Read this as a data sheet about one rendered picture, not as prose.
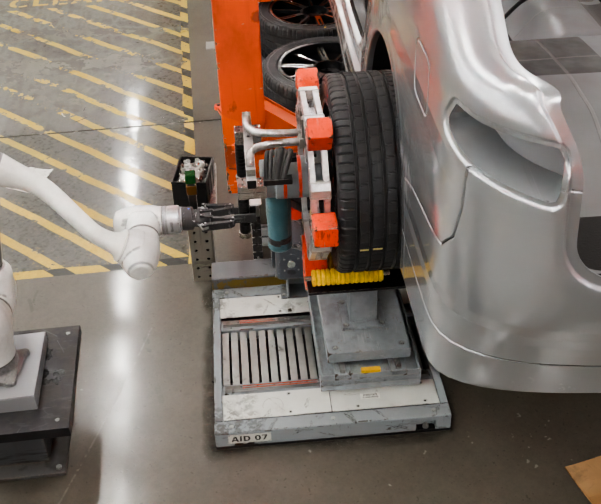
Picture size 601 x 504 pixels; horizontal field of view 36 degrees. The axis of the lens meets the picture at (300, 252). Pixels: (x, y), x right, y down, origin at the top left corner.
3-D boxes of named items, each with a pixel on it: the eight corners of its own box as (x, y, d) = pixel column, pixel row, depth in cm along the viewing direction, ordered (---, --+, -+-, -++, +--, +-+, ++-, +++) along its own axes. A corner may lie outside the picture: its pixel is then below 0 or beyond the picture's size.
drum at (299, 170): (325, 204, 306) (325, 167, 298) (261, 208, 305) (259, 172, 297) (321, 181, 317) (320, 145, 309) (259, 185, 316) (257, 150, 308)
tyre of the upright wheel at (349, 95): (395, 282, 335) (426, 247, 270) (330, 287, 334) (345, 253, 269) (377, 108, 347) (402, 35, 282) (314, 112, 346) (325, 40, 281)
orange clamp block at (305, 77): (320, 92, 308) (317, 67, 309) (296, 94, 307) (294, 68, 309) (318, 99, 315) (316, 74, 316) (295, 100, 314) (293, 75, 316)
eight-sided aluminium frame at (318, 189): (332, 289, 302) (331, 144, 269) (312, 291, 302) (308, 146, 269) (316, 198, 345) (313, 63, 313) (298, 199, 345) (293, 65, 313)
